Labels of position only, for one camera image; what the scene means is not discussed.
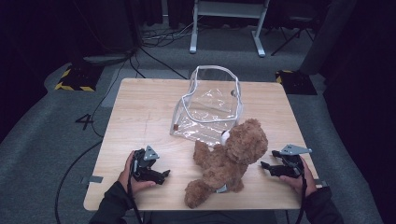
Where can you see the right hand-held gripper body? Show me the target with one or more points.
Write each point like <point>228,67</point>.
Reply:
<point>294,168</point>

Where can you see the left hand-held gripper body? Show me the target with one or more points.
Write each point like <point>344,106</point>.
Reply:
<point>140,168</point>

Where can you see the brown teddy bear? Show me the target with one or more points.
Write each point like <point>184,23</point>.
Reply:
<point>230,161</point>

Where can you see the clear plastic bag white trim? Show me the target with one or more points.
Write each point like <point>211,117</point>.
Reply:
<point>208,105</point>

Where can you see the person's left hand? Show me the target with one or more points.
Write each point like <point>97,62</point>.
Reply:
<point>127,179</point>

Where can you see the person's right hand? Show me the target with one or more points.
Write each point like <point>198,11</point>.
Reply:
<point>308,182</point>

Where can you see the grey tape strip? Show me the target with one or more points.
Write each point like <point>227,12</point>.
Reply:
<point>93,179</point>

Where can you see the black yellow striped floor base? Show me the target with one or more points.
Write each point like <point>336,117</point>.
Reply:
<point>297,82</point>
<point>79,77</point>

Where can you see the black tripod stand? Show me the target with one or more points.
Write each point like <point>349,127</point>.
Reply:
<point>292,35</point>

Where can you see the grey curtain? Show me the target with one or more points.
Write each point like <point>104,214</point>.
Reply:
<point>330,34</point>

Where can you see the grey stand base plate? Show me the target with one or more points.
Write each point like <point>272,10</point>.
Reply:
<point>106,59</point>

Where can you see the white metal desk frame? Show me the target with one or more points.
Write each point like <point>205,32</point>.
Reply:
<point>194,28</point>

